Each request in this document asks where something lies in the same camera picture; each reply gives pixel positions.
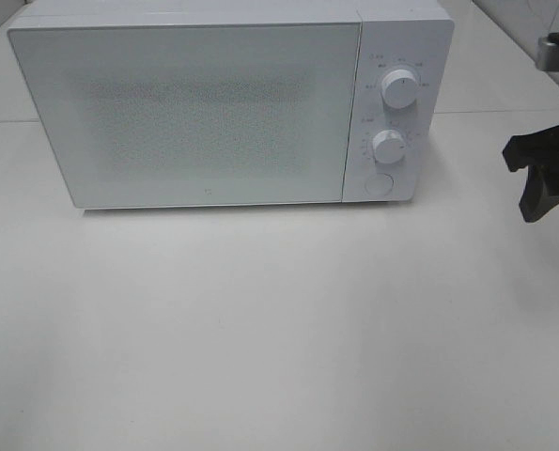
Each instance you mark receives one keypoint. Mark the white timer knob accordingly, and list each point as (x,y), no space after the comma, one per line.
(389,147)

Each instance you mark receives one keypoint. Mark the white microwave oven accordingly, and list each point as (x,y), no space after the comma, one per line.
(412,35)

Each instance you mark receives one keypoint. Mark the white upper power knob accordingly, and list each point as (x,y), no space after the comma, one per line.
(399,88)

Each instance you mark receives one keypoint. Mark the white microwave door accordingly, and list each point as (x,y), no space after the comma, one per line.
(149,117)

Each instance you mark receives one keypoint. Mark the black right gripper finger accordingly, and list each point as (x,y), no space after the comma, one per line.
(540,149)
(541,192)

